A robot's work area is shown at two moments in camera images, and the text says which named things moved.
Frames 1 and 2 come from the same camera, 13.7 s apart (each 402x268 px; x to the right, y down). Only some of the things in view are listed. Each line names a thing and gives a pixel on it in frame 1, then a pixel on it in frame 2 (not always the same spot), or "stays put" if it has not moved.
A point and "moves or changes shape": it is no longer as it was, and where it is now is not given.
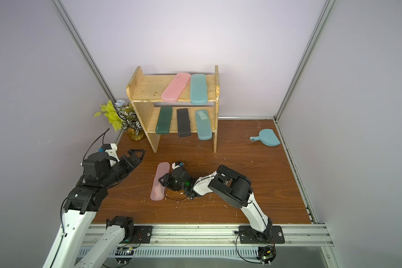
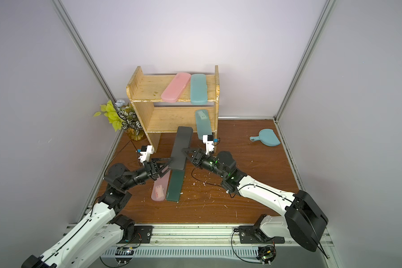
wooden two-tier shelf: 145,92 stays put
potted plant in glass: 122,117 stays put
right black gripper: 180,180 to 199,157
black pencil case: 183,122 to 182,141
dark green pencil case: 164,120 moves or changes shape
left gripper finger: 132,151 to 162,163
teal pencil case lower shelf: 204,124 stays put
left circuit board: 124,254 stays put
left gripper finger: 137,160 to 162,173
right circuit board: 266,254 stays put
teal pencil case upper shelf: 199,96 stays put
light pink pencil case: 158,189 stays put
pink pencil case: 172,92 stays put
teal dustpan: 267,137 stays put
